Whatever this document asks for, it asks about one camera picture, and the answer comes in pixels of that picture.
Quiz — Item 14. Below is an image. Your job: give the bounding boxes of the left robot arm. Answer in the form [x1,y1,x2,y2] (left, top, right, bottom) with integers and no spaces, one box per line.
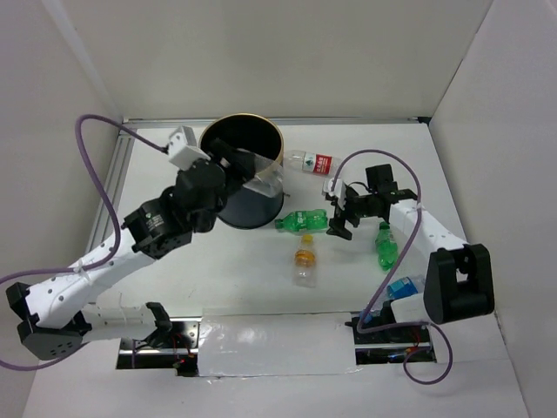
[6,139,258,364]

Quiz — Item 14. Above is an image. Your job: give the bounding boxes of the clear bottle blue label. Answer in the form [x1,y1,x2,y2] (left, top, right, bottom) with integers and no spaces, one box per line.
[364,275,426,324]

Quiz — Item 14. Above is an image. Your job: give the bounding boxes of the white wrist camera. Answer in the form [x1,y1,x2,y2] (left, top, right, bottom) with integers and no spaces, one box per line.
[167,125,210,171]
[322,179,346,201]

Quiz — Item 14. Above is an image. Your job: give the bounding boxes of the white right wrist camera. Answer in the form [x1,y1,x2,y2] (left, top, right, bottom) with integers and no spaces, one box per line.
[322,179,346,201]

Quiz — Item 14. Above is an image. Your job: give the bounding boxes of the clear bottle red label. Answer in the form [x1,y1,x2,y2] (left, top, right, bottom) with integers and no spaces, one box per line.
[283,150,341,178]

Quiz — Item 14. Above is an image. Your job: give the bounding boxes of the clear bottle yellow cap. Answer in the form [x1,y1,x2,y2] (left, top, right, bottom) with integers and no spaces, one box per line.
[293,234,317,288]

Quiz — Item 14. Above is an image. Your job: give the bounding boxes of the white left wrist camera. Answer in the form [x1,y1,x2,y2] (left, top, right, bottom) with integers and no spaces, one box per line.
[167,125,210,171]

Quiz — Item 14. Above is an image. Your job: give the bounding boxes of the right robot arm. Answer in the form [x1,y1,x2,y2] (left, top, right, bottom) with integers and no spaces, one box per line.
[323,165,495,341]

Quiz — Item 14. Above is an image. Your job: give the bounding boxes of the black bin gold rim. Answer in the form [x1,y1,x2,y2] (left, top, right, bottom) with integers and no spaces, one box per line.
[199,113,284,229]

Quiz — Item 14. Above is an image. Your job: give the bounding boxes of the clear capless wide bottle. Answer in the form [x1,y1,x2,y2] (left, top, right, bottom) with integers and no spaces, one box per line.
[243,153,284,198]

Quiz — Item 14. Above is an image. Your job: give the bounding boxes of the small green bottle right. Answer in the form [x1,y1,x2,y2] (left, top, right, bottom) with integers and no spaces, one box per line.
[374,221,399,271]

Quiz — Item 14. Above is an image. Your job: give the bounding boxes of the aluminium frame rail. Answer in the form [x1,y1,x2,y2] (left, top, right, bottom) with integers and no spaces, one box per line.
[67,116,430,317]

